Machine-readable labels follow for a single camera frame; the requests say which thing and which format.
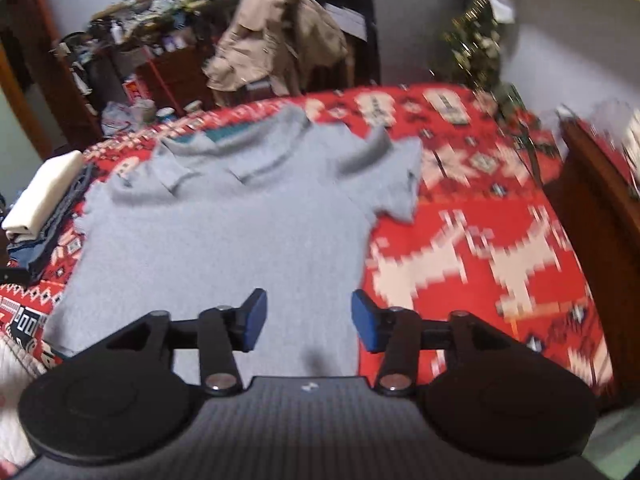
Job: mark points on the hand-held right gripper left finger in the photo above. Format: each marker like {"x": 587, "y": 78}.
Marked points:
{"x": 256, "y": 320}

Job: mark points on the blue folded jeans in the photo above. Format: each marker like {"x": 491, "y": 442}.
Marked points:
{"x": 35, "y": 260}

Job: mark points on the red patterned blanket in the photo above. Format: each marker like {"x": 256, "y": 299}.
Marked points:
{"x": 500, "y": 220}

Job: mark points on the open cardboard box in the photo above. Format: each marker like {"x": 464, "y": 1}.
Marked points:
{"x": 347, "y": 20}

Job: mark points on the cluttered dark desk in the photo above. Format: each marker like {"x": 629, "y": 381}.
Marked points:
{"x": 145, "y": 15}

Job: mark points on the white plastic bag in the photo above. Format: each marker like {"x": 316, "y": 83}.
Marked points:
{"x": 125, "y": 115}

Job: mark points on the dark grey folded knit garment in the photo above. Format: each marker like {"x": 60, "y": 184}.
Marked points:
{"x": 70, "y": 200}

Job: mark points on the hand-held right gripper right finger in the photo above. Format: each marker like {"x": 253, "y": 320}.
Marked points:
{"x": 364, "y": 322}

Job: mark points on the wooden bed frame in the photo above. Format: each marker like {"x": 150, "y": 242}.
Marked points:
{"x": 595, "y": 220}

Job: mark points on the beige jacket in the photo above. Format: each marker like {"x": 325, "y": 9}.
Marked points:
{"x": 270, "y": 35}

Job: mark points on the wooden drawer cabinet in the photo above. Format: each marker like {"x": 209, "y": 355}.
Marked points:
{"x": 175, "y": 75}

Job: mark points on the grey polo shirt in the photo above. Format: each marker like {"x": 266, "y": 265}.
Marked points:
{"x": 225, "y": 240}

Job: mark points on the decorated Christmas tree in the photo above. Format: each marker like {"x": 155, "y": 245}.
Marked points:
{"x": 475, "y": 45}

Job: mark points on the green cutting mat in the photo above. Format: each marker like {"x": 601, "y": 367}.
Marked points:
{"x": 222, "y": 136}

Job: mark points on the white hanging cloth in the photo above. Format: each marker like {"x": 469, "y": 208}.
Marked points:
{"x": 502, "y": 2}

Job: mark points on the grey refrigerator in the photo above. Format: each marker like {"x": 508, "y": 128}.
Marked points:
{"x": 410, "y": 20}

